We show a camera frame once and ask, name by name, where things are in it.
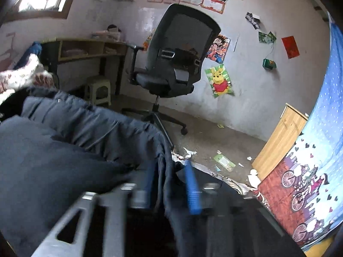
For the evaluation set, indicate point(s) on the yellow bear poster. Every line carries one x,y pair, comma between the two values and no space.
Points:
219,81

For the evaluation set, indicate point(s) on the anime character poster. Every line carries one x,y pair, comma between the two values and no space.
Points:
218,49

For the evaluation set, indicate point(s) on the white red floral quilt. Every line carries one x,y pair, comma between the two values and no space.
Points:
16,77

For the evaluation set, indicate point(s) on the clear plastic box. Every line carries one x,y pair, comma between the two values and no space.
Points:
105,34

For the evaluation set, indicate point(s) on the black white photo card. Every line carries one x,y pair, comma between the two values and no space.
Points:
253,20

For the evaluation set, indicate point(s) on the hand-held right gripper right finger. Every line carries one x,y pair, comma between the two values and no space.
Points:
193,190

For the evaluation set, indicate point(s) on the black mesh office chair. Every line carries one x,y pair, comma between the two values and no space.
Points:
160,80

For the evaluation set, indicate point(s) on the blue pillow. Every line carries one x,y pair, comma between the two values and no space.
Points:
34,48

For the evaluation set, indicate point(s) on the navy puffer jacket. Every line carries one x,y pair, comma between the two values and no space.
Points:
67,144

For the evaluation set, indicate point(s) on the green plastic stool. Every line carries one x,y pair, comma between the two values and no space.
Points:
97,81

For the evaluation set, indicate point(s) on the wooden desk with shelf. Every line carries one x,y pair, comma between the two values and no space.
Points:
80,41

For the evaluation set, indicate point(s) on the green paper packet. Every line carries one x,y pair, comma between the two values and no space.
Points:
225,162

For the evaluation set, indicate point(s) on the green hanging box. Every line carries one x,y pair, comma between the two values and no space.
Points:
269,64

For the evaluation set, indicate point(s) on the blue bicycle printed curtain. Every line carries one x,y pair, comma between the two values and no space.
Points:
321,112

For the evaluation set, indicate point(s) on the green picture card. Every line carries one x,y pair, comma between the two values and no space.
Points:
266,38

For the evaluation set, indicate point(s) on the crumpled white paper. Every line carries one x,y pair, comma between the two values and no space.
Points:
189,153

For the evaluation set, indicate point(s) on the torn white paper sheet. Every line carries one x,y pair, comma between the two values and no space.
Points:
254,178

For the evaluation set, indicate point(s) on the red paper sheet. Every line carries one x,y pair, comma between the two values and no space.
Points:
290,46

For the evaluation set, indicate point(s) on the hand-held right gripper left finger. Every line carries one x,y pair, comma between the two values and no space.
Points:
150,182

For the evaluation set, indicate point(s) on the light wooden cabinet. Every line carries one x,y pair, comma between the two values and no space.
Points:
281,139

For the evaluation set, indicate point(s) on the colourful cartoon poster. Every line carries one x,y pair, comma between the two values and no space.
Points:
146,42

